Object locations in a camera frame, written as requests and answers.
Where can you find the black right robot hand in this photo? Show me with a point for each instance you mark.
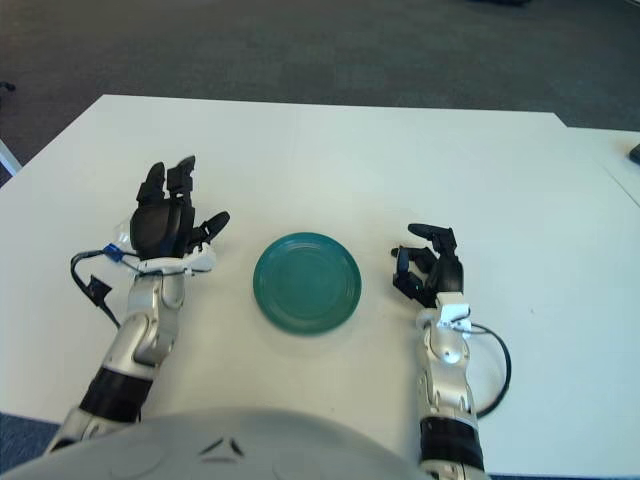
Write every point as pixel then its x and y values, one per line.
pixel 450 275

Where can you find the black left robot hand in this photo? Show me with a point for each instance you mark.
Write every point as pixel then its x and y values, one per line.
pixel 155 225

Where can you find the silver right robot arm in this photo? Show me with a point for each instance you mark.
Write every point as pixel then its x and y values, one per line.
pixel 450 370

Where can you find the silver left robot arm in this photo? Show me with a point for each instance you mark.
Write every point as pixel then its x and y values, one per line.
pixel 142 330

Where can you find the teal round plate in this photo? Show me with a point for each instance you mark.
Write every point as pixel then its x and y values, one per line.
pixel 307 282

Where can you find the black flat device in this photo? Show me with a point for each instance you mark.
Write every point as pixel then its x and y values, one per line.
pixel 635 152

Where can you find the grey robot torso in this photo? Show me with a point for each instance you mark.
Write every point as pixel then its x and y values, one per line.
pixel 225 445

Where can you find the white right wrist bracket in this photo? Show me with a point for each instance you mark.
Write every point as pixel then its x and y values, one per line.
pixel 452 312

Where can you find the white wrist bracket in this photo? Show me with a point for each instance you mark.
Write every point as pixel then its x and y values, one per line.
pixel 452 312
pixel 202 260

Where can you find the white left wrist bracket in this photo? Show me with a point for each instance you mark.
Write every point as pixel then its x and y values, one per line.
pixel 202 260

